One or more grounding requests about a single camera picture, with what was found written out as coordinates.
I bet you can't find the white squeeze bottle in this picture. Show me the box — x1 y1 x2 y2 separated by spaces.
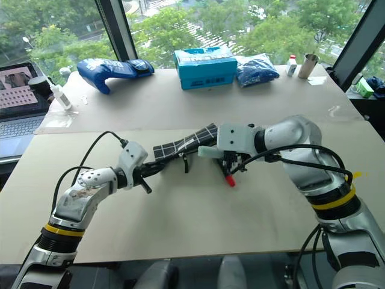
45 76 73 111

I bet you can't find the black lower body cable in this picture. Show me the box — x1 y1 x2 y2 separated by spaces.
292 224 329 289

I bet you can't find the black grid pouch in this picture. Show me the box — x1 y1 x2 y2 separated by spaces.
152 122 220 175

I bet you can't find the black round container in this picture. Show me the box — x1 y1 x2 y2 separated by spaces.
28 76 54 98

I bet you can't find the green white box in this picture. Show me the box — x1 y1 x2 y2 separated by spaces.
357 78 375 99

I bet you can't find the small white bottle red cap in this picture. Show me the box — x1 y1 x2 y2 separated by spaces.
286 55 299 77

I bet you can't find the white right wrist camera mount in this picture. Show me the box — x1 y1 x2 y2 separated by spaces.
217 122 257 158

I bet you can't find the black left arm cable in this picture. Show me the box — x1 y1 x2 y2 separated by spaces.
51 130 127 213

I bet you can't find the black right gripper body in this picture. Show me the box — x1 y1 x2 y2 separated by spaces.
221 149 252 175

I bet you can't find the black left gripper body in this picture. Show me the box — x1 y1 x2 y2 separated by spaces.
132 162 155 183

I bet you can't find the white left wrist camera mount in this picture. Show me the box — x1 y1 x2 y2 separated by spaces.
116 140 149 191

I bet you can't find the red marker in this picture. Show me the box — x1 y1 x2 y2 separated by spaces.
224 172 238 188

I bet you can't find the dark window frame post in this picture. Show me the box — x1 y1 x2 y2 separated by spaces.
94 0 140 62
331 0 385 91

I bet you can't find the dark blue cloth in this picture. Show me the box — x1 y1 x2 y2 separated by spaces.
368 75 385 101

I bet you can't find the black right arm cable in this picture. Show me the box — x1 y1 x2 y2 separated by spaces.
227 144 354 185

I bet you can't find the dark rounded grey shape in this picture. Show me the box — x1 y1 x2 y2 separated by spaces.
217 255 257 289
131 258 179 289

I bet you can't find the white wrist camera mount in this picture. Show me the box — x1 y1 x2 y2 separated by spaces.
116 140 149 191
217 122 257 158

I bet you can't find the metal cup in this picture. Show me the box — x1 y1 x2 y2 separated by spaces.
298 53 321 80

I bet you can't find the blue plastic packet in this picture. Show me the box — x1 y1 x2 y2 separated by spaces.
235 53 280 89

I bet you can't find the grey laptop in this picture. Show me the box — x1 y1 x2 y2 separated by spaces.
0 61 54 165

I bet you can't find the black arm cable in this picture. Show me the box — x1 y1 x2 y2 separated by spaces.
51 130 127 213
227 144 354 185

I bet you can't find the blue cardboard box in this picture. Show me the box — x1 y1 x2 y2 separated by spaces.
173 47 238 91

